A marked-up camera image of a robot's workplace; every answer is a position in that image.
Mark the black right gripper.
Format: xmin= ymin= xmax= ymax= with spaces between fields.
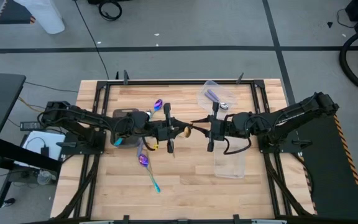
xmin=190 ymin=101 xmax=234 ymax=153

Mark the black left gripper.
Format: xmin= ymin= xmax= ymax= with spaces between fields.
xmin=149 ymin=102 xmax=196 ymax=154

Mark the clear plastic container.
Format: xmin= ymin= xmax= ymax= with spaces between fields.
xmin=213 ymin=136 xmax=247 ymax=179
xmin=196 ymin=79 xmax=238 ymax=112

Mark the dark grey plastic bin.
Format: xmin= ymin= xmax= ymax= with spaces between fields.
xmin=112 ymin=108 xmax=140 ymax=149

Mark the white paper sheet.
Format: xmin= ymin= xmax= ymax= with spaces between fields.
xmin=21 ymin=130 xmax=67 ymax=169

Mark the large hazard-striped black mat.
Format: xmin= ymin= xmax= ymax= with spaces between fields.
xmin=295 ymin=114 xmax=358 ymax=221

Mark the clear plastic cup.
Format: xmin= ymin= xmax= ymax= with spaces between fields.
xmin=37 ymin=169 xmax=52 ymax=187

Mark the black power adapter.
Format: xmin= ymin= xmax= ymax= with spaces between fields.
xmin=19 ymin=121 xmax=43 ymax=131

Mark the white plastic bag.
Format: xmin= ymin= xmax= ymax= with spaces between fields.
xmin=13 ymin=0 xmax=66 ymax=35

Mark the small hazard-striped black mat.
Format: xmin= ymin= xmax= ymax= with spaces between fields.
xmin=0 ymin=0 xmax=37 ymax=25

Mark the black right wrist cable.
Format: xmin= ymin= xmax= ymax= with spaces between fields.
xmin=222 ymin=136 xmax=252 ymax=156

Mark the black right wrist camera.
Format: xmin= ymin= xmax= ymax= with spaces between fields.
xmin=230 ymin=111 xmax=256 ymax=138

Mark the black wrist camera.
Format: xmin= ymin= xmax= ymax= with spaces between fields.
xmin=230 ymin=111 xmax=256 ymax=138
xmin=126 ymin=110 xmax=150 ymax=134

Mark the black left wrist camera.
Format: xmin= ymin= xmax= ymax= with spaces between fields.
xmin=126 ymin=110 xmax=150 ymax=134

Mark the black aluminium table frame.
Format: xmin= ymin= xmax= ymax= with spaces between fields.
xmin=50 ymin=70 xmax=318 ymax=224

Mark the thin black floor cable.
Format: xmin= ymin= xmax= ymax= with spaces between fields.
xmin=72 ymin=0 xmax=111 ymax=80

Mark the coiled black cable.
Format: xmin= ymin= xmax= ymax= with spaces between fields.
xmin=98 ymin=1 xmax=123 ymax=22

